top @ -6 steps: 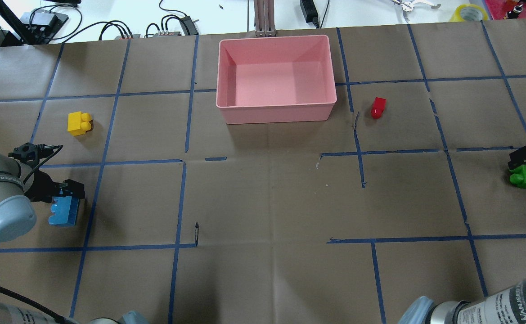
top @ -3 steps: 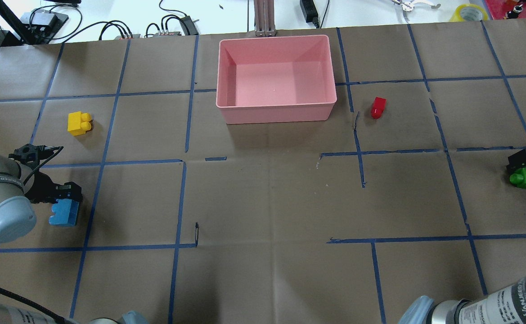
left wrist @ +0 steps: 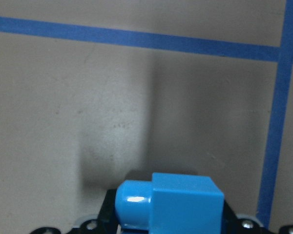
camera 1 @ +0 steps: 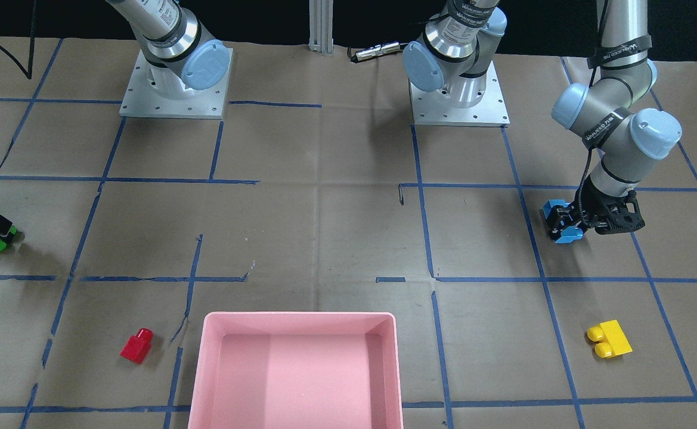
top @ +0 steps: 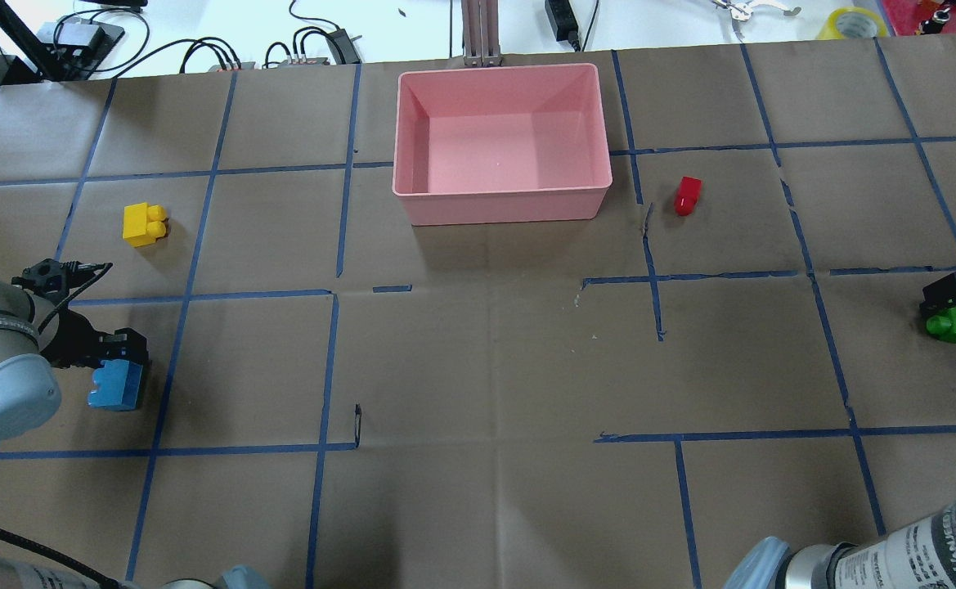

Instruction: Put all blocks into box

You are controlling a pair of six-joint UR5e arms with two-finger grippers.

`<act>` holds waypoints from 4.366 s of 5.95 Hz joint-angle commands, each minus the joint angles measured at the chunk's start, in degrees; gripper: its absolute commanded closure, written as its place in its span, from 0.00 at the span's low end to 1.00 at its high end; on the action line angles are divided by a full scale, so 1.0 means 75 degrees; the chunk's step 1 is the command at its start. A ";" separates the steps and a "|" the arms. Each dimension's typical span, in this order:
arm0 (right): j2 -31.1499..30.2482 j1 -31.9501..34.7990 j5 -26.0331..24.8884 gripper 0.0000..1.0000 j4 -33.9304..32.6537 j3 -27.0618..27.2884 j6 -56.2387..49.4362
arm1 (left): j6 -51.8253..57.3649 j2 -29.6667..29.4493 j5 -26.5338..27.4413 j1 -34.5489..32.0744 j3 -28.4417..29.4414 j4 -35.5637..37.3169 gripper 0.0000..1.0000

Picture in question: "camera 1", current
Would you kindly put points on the yellow toy block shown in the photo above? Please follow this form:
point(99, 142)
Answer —
point(609, 339)

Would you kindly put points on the pink plastic box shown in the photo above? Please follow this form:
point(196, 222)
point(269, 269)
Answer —
point(297, 370)

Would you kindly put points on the red toy block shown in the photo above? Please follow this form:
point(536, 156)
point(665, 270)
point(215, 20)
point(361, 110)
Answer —
point(138, 346)

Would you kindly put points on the aluminium frame post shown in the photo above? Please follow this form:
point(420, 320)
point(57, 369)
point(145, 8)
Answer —
point(321, 25)

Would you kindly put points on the blue toy block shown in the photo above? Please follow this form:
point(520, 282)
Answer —
point(547, 222)

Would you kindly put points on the silver cable connector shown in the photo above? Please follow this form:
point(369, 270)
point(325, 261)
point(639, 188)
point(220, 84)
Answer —
point(375, 52)

